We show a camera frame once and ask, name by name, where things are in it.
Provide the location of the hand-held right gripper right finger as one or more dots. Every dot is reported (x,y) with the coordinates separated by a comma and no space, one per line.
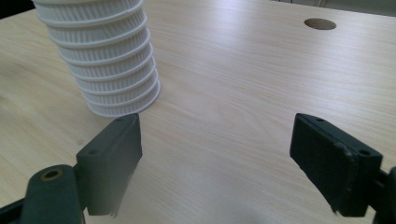
(330,168)

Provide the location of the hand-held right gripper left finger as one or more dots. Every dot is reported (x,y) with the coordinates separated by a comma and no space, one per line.
(109,161)

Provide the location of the stack of white paper cups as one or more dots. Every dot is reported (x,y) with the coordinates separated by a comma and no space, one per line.
(102,53)

